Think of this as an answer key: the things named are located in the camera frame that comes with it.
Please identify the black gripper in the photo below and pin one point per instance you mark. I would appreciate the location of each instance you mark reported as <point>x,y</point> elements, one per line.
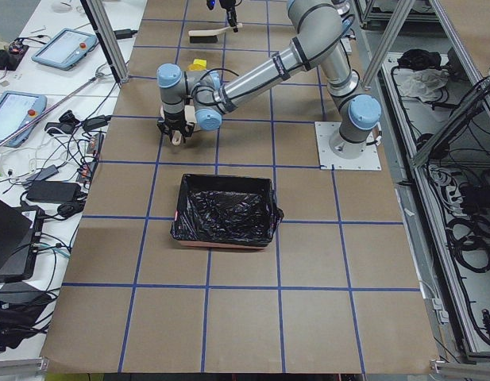
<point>229,9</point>
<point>174,121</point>

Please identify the beige plastic dustpan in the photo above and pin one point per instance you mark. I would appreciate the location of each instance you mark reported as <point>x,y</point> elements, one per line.
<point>190,116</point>

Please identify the beige hand brush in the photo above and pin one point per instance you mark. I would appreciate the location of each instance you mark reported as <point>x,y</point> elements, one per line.
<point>210,36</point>

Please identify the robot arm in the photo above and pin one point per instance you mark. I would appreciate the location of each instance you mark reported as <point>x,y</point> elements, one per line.
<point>317,43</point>

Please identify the pink bin with black bag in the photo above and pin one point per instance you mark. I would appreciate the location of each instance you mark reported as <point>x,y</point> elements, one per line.
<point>225,211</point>

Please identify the yellow sponge piece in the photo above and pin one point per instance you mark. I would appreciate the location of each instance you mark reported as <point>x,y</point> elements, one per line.
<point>200,62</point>

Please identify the blue teach pendant far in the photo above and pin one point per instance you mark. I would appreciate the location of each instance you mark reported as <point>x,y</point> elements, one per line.
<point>65,49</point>

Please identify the blue teach pendant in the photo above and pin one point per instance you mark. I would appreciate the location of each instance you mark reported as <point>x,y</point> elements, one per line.
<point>18,109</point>
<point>65,49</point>

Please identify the black power adapter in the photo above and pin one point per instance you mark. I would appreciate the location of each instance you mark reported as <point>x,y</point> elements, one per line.
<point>52,192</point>

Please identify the blue teach pendant near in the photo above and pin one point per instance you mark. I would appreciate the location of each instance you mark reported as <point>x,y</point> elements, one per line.
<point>18,109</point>

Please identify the black laptop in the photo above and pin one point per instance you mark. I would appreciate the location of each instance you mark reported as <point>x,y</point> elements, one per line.
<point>20,230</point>

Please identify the white crumpled cloth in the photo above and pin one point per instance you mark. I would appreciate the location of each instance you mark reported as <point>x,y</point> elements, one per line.
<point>425,85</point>

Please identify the aluminium frame post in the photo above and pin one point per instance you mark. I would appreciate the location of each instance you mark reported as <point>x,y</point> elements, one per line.
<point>96,14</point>

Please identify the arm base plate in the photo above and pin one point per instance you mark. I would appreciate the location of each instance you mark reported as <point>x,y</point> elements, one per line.
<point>335,153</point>

